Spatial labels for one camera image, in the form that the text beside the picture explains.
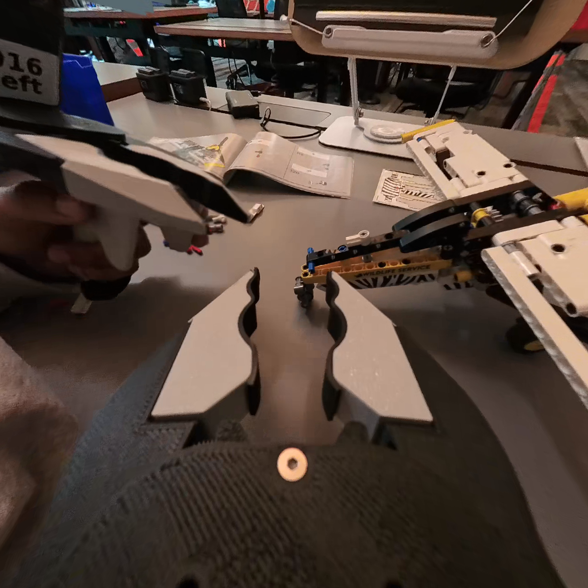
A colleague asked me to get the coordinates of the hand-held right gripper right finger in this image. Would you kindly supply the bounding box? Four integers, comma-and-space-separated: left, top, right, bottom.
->
322, 271, 435, 441

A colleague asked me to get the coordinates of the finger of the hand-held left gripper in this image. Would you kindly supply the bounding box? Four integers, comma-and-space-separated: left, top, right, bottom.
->
61, 153, 208, 252
107, 141, 252, 225

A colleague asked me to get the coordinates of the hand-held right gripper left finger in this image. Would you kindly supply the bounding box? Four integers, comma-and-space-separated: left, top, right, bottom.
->
151, 267, 262, 436

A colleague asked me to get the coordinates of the white yellow lego plane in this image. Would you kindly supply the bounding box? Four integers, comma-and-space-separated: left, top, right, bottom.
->
294, 119, 588, 409

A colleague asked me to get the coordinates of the person's left forearm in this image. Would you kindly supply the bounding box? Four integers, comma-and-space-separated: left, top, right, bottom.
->
0, 261, 86, 319

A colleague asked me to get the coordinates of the pile of loose lego pieces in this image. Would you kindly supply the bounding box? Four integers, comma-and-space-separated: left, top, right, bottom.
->
163, 213, 228, 256

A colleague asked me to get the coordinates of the person's left hand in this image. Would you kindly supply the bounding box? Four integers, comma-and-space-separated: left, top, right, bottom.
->
0, 183, 153, 283

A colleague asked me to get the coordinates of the blue plastic bin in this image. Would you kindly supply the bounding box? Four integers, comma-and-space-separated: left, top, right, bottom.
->
61, 53, 115, 127

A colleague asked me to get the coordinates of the open instruction booklet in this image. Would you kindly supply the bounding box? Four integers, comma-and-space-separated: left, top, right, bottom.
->
149, 132, 355, 199

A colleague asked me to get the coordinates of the black power adapter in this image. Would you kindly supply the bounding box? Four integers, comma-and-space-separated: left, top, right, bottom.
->
224, 89, 261, 119

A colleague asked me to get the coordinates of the grey closed laptop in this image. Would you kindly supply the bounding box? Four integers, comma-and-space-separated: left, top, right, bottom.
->
216, 99, 333, 130

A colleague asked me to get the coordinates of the zebra striped sticker sheet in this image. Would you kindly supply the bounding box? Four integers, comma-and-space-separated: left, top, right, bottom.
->
372, 168, 449, 208

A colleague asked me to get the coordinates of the person's grey hoodie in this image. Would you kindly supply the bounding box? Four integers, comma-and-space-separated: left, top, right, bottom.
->
0, 337, 80, 548

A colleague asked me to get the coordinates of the white desk lamp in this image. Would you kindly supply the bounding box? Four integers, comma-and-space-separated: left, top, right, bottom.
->
287, 0, 580, 70

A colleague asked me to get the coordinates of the black office chair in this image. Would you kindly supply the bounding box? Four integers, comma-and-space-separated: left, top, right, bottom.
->
394, 68, 502, 121

